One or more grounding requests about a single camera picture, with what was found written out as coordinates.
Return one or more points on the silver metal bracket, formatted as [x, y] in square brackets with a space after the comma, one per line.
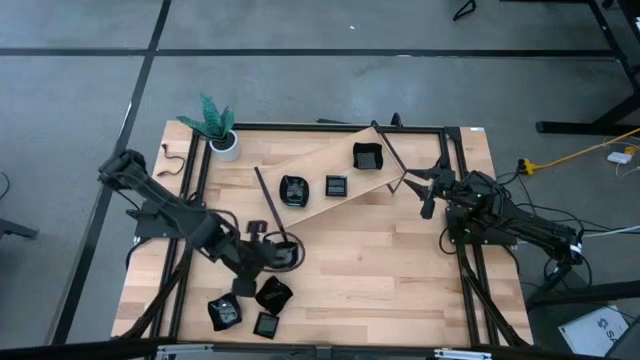
[460, 354]
[180, 350]

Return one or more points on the white printed box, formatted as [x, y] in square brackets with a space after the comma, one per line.
[592, 332]

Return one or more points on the black leaf-shaped mini plate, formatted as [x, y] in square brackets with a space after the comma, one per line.
[294, 191]
[294, 261]

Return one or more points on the black bent metal rod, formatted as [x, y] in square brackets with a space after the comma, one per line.
[457, 14]

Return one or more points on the black power brick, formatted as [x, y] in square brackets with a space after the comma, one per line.
[559, 275]

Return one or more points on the black small square mini plate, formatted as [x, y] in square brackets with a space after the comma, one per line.
[266, 325]
[336, 186]
[256, 227]

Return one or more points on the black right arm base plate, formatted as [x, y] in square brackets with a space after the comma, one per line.
[500, 237]

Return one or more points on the wooden shelf black metal frame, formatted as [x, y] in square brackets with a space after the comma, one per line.
[325, 170]

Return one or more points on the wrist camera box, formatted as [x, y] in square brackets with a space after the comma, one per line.
[428, 206]
[244, 287]

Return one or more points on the black floor beam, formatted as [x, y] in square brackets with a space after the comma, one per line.
[600, 290]

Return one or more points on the grey desk foot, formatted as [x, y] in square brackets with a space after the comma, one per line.
[15, 229]

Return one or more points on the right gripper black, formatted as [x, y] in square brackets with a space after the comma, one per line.
[450, 187]

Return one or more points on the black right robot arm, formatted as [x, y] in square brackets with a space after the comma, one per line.
[525, 225]

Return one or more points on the black aluminium frame rail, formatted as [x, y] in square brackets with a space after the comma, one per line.
[467, 300]
[300, 126]
[170, 280]
[486, 300]
[179, 300]

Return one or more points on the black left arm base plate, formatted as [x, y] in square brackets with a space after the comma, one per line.
[150, 227]

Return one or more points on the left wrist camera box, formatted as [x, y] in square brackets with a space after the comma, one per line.
[244, 287]

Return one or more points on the artificial green snake plant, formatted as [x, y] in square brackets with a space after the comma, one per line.
[212, 117]

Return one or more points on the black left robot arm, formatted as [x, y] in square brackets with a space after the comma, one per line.
[170, 210]

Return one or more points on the black wavy square mini plate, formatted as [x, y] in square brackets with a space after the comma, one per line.
[225, 312]
[273, 295]
[367, 156]

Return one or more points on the white power adapter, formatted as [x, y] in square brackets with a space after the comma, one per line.
[620, 157]

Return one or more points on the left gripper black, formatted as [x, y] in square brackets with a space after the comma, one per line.
[250, 257]

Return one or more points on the black rig frame beam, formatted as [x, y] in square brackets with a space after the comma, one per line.
[100, 350]

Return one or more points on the black desk leg frame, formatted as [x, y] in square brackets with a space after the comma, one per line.
[575, 127]

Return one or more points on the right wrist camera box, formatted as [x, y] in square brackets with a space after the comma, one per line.
[428, 206]

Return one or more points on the white plant pot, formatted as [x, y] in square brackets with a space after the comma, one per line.
[231, 152]

